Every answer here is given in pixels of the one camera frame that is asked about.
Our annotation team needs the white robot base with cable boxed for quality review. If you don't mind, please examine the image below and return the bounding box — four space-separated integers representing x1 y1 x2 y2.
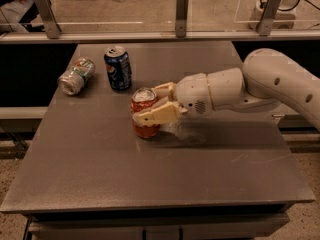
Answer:
238 0 320 30

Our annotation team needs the left metal bracket post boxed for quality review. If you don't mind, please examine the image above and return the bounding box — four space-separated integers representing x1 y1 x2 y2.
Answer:
34 0 61 39

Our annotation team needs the metal bracket post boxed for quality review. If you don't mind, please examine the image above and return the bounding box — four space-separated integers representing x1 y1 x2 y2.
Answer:
34 0 61 39
175 0 189 38
257 0 281 36

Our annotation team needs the middle metal bracket post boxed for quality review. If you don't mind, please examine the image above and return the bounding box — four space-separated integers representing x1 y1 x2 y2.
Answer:
175 0 189 38

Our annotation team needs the right metal bracket post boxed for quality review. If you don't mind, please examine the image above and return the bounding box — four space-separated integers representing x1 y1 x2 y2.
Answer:
257 0 281 36

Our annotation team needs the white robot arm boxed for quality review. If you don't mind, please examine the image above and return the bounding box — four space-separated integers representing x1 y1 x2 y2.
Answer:
132 48 320 130

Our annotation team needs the clear acrylic barrier panel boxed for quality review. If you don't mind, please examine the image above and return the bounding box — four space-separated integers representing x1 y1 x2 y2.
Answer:
0 0 320 35

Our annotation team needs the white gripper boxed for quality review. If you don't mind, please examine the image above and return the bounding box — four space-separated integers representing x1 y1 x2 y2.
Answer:
132 73 213 127

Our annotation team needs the blue pepsi can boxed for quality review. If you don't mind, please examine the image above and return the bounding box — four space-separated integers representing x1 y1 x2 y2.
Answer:
104 46 132 92

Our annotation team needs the green and silver soda can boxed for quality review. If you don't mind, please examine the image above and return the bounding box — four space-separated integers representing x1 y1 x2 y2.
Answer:
58 57 96 96

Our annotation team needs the red coca-cola can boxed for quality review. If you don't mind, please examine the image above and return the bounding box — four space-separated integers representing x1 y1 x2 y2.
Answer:
130 87 162 139

